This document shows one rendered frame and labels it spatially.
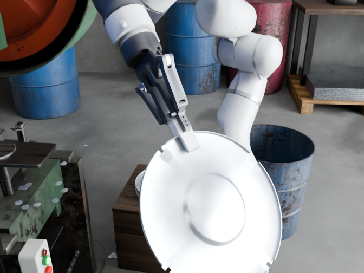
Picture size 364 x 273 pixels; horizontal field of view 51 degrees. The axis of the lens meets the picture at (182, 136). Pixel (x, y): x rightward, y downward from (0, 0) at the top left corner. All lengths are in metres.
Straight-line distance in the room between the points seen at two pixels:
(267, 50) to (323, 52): 3.54
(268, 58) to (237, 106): 0.17
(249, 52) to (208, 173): 0.47
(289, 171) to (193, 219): 1.20
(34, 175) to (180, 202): 0.84
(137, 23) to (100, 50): 3.89
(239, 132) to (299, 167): 0.78
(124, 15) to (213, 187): 0.35
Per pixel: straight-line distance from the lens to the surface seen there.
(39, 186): 1.35
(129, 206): 1.68
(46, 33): 1.47
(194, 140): 0.69
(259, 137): 2.16
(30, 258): 1.13
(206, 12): 0.96
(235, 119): 1.11
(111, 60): 4.61
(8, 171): 1.30
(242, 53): 1.09
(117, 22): 0.74
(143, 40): 0.72
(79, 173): 1.53
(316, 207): 2.37
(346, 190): 2.58
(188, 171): 0.68
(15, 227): 1.24
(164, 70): 0.68
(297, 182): 1.89
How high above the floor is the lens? 1.36
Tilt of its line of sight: 27 degrees down
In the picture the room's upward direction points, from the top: straight up
